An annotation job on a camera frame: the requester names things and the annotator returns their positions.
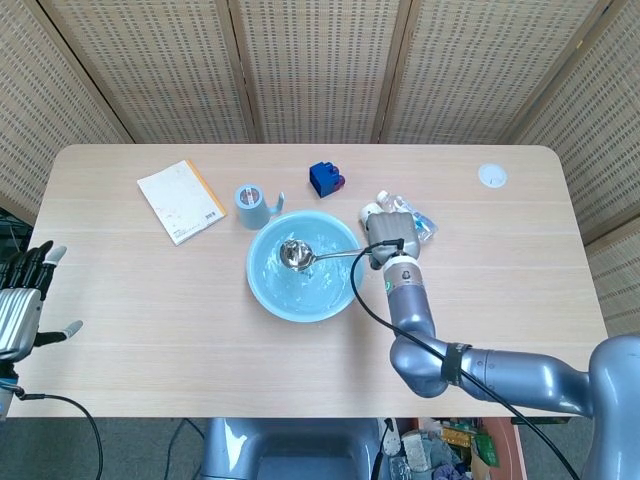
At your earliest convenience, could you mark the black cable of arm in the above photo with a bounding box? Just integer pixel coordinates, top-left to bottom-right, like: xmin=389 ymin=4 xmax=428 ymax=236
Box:
xmin=349 ymin=238 xmax=582 ymax=480
xmin=13 ymin=391 xmax=105 ymax=480

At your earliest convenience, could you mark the light blue plastic basin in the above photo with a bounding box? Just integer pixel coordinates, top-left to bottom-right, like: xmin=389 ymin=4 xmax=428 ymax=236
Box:
xmin=245 ymin=209 xmax=365 ymax=323

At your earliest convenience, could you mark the clear plastic water bottle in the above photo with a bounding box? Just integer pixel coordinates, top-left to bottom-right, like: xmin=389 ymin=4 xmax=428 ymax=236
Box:
xmin=375 ymin=190 xmax=440 ymax=247

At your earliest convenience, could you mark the pile of colourful packaging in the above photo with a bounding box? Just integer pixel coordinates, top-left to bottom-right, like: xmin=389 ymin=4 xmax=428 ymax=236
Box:
xmin=399 ymin=417 xmax=501 ymax=480

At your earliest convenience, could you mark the stainless steel ladle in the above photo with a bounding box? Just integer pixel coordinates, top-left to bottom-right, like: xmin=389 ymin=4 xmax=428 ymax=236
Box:
xmin=278 ymin=238 xmax=372 ymax=274

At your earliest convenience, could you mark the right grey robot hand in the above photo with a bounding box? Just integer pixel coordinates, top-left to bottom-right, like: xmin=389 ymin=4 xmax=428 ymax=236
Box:
xmin=360 ymin=209 xmax=422 ymax=271

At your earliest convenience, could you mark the woven folding screen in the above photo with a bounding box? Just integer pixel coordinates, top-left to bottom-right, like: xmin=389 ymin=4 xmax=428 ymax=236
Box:
xmin=0 ymin=0 xmax=640 ymax=337

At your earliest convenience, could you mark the black equipment with cables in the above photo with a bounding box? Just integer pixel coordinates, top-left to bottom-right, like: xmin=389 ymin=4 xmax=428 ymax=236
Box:
xmin=0 ymin=207 xmax=34 ymax=264

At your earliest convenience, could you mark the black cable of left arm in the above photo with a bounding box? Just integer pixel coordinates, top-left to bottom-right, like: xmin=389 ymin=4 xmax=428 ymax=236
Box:
xmin=13 ymin=391 xmax=105 ymax=480

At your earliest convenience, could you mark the silver-blue robot torso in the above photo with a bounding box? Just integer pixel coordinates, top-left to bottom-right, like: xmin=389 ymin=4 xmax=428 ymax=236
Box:
xmin=198 ymin=417 xmax=401 ymax=480

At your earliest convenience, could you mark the white notebook with orange spine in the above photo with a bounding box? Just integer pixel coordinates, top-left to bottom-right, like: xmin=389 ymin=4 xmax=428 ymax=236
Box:
xmin=136 ymin=159 xmax=228 ymax=247

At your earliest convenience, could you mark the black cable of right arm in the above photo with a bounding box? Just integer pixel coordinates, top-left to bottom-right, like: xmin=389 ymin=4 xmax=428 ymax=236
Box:
xmin=349 ymin=238 xmax=582 ymax=480

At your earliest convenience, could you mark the black strap on right arm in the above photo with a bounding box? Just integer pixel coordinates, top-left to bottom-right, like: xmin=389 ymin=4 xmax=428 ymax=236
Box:
xmin=439 ymin=342 xmax=474 ymax=388

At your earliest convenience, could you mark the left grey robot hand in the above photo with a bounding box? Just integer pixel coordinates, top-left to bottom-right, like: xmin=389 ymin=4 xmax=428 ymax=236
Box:
xmin=0 ymin=240 xmax=84 ymax=362

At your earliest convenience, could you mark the white round table grommet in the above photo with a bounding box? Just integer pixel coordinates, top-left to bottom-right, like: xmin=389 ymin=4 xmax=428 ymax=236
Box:
xmin=476 ymin=163 xmax=510 ymax=190

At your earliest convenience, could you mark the light blue plastic mug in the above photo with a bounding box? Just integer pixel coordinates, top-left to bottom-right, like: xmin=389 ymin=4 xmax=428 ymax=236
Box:
xmin=233 ymin=183 xmax=287 ymax=231

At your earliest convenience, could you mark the blue toy building block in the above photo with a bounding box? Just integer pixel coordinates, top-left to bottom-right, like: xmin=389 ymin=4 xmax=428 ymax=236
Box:
xmin=308 ymin=160 xmax=342 ymax=200

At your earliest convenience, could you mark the white power strip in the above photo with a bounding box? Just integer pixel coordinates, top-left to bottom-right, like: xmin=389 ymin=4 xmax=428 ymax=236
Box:
xmin=380 ymin=418 xmax=402 ymax=457

